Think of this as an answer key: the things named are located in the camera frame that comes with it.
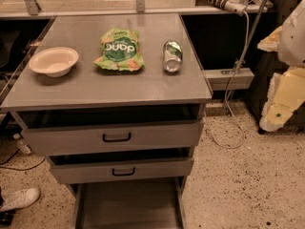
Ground bottom grey drawer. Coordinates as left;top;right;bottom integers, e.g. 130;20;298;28
71;177;187;229

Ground top grey drawer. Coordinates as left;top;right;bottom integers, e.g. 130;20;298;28
21;104;203;156

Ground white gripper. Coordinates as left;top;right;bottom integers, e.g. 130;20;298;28
257;0;305;132

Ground white sneaker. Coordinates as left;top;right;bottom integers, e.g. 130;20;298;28
0;187;40;213

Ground black floor cable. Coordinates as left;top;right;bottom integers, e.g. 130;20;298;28
0;148;47;172

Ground white power strip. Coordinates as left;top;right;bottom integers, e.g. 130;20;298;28
205;0;246;16

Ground green chip bag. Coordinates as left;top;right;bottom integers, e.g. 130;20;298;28
93;28;145;72

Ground grey drawer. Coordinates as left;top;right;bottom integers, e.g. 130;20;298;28
51;148;193;184
21;104;203;156
71;177;187;229

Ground grey drawer cabinet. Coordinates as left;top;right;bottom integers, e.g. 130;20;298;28
0;13;214;229

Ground white paper bowl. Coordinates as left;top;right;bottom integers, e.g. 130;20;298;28
29;47;79;77

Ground dark cabinet at right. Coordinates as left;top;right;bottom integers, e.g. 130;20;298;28
245;0;305;134

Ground white cable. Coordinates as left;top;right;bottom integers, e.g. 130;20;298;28
203;10;252;150

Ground grey metal beam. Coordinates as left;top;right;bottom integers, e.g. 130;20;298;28
204;68;254;91

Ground middle grey drawer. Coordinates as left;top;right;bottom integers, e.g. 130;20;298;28
51;148;193;184

